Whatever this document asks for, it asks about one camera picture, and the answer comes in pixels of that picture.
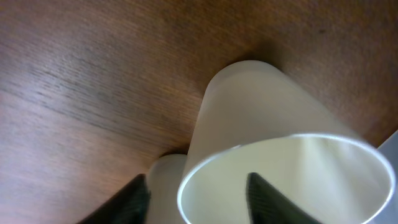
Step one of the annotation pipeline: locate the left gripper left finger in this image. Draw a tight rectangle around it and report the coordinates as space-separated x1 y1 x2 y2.
78 174 150 224

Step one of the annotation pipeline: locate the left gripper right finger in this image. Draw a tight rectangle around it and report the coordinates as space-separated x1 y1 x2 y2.
246 172 320 224

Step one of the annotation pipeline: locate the cream white cup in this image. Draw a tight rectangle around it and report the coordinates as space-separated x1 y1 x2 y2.
177 60 384 224

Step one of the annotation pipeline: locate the clear plastic storage container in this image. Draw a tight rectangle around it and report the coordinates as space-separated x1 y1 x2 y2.
368 131 397 224

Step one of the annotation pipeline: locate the grey cup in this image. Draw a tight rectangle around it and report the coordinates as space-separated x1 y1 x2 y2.
146 154 187 224

